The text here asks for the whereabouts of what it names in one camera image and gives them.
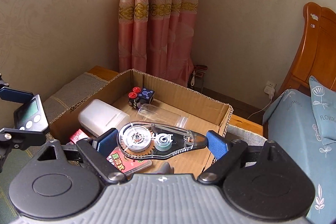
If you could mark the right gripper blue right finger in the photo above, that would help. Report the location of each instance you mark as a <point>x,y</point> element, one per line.
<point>227,154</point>

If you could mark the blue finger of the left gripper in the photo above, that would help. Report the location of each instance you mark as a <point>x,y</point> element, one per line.
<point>12,138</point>
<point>13,95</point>

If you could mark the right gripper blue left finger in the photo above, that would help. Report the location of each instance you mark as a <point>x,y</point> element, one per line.
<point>94,153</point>

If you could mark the card box clear case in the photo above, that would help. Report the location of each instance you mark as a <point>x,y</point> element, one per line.
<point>127,165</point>

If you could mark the red toy robot block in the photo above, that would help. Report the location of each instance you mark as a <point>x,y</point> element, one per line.
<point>78,135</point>

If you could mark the black digital pocket scale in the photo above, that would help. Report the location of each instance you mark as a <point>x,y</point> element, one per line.
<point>31,116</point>

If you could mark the white plastic container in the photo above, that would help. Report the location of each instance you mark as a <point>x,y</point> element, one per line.
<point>98,117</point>

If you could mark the clear correction tape dispenser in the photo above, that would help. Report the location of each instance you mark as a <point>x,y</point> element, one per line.
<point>147,140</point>

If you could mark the grey rubber dog toy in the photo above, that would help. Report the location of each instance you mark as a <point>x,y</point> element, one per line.
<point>165,168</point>

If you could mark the clear plastic jar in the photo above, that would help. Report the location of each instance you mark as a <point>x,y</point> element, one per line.
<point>151,113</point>

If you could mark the grey green checked cloth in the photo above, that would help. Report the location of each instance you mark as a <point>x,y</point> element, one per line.
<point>190,162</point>

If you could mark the blue floral bed sheet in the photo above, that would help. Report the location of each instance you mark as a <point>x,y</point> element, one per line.
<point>289,121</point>

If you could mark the open cardboard box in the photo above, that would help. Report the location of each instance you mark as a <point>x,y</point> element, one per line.
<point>172,104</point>

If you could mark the small wooden stool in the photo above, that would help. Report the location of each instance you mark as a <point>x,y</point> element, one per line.
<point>197,78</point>

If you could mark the blue floral pillow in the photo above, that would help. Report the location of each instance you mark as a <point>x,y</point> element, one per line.
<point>323,106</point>

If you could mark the wooden bed headboard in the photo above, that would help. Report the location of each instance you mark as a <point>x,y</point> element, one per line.
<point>316,52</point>

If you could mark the pink curtain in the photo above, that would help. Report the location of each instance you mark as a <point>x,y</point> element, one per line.
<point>156,36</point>

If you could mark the white wall plug charger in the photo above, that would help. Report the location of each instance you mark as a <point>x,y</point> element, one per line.
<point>270,89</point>

